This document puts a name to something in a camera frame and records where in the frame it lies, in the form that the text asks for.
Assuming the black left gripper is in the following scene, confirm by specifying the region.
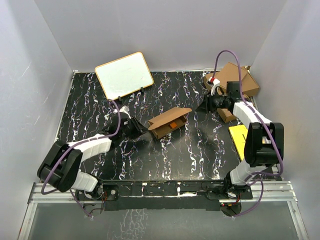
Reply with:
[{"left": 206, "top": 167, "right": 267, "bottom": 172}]
[{"left": 119, "top": 115, "right": 149, "bottom": 140}]

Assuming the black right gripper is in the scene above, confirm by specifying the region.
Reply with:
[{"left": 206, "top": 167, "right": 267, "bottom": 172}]
[{"left": 195, "top": 89, "right": 230, "bottom": 114}]

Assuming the cardboard box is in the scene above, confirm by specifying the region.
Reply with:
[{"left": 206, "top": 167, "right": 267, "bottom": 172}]
[
  {"left": 148, "top": 107, "right": 192, "bottom": 140},
  {"left": 202, "top": 66, "right": 261, "bottom": 97},
  {"left": 217, "top": 108, "right": 237, "bottom": 123},
  {"left": 214, "top": 62, "right": 251, "bottom": 91}
]

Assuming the small orange cube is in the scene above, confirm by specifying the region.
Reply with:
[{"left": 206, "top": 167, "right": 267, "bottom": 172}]
[{"left": 170, "top": 122, "right": 177, "bottom": 128}]

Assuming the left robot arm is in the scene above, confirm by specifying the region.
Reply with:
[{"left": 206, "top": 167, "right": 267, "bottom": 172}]
[{"left": 37, "top": 111, "right": 148, "bottom": 200}]

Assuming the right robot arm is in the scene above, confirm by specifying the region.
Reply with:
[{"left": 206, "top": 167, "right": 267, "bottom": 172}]
[{"left": 196, "top": 78, "right": 284, "bottom": 199}]

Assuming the yellow booklet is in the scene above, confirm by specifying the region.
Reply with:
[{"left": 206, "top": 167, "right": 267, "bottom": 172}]
[{"left": 228, "top": 124, "right": 248, "bottom": 161}]

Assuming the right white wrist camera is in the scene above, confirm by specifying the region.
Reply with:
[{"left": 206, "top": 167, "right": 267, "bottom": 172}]
[{"left": 207, "top": 76, "right": 220, "bottom": 96}]

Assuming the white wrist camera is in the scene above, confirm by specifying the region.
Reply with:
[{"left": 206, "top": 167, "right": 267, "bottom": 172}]
[
  {"left": 207, "top": 76, "right": 220, "bottom": 96},
  {"left": 119, "top": 105, "right": 131, "bottom": 120}
]

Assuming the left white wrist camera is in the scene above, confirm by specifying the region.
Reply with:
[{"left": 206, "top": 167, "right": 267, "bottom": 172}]
[{"left": 119, "top": 105, "right": 131, "bottom": 120}]

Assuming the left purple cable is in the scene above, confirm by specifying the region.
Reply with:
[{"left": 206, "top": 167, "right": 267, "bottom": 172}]
[{"left": 40, "top": 99, "right": 122, "bottom": 218}]

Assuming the purple cable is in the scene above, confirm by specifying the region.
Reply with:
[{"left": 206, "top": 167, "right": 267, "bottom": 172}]
[
  {"left": 214, "top": 49, "right": 285, "bottom": 218},
  {"left": 40, "top": 99, "right": 122, "bottom": 218}
]

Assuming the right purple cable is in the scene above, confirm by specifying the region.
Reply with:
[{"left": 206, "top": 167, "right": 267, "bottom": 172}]
[{"left": 214, "top": 49, "right": 285, "bottom": 218}]

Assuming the whiteboard with orange frame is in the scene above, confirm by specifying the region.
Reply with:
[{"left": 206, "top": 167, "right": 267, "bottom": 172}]
[{"left": 94, "top": 52, "right": 154, "bottom": 100}]

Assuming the black base frame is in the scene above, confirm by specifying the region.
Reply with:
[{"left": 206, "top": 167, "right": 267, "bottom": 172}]
[{"left": 97, "top": 180, "right": 253, "bottom": 211}]

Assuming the aluminium rail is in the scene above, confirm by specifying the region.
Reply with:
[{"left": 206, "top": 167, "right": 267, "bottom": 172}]
[{"left": 28, "top": 180, "right": 297, "bottom": 204}]

